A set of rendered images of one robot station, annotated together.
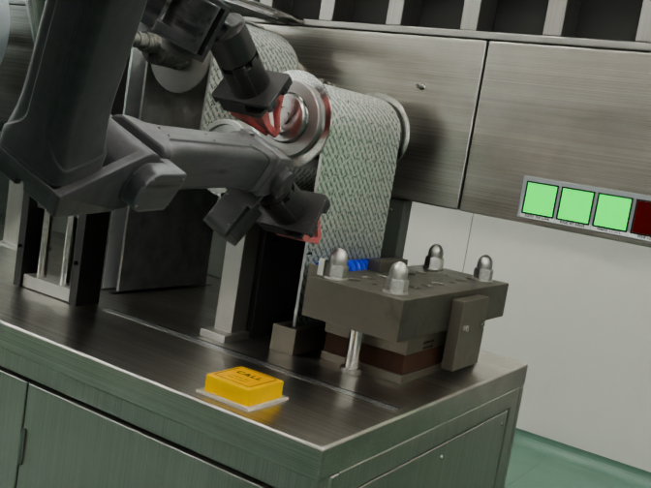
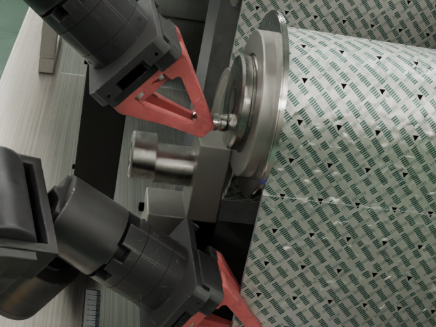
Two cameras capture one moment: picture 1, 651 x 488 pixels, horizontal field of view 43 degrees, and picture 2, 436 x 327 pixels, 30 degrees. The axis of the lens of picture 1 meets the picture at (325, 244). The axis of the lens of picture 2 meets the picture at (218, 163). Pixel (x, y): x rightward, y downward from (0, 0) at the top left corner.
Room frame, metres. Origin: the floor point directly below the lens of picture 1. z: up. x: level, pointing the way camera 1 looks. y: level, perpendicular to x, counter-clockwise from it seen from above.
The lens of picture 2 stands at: (0.86, -0.35, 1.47)
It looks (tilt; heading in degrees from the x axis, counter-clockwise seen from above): 24 degrees down; 47
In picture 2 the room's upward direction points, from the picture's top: 12 degrees clockwise
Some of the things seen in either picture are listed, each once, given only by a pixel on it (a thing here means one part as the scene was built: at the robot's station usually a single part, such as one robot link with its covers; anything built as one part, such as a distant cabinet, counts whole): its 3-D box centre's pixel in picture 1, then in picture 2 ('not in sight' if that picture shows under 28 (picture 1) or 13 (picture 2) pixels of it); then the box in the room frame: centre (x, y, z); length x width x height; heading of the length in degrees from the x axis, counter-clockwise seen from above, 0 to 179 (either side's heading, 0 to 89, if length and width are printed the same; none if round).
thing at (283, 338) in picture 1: (332, 329); not in sight; (1.36, -0.03, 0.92); 0.28 x 0.04 x 0.04; 148
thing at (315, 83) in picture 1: (292, 118); (259, 104); (1.29, 0.08, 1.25); 0.15 x 0.01 x 0.15; 58
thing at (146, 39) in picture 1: (140, 41); not in sight; (1.35, 0.34, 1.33); 0.06 x 0.03 x 0.03; 148
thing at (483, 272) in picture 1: (483, 267); not in sight; (1.44, -0.28, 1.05); 0.04 x 0.04 x 0.04
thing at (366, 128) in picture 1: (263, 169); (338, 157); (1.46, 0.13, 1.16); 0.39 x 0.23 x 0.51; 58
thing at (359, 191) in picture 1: (351, 216); (379, 309); (1.36, -0.03, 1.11); 0.23 x 0.01 x 0.18; 148
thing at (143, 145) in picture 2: not in sight; (142, 155); (1.24, 0.15, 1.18); 0.04 x 0.02 x 0.04; 58
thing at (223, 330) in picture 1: (236, 241); (163, 283); (1.27, 0.13, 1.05); 0.06 x 0.05 x 0.31; 148
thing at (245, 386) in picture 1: (244, 385); not in sight; (1.00, 0.07, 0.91); 0.07 x 0.07 x 0.02; 58
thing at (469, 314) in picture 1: (467, 332); not in sight; (1.29, -0.24, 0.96); 0.10 x 0.03 x 0.11; 148
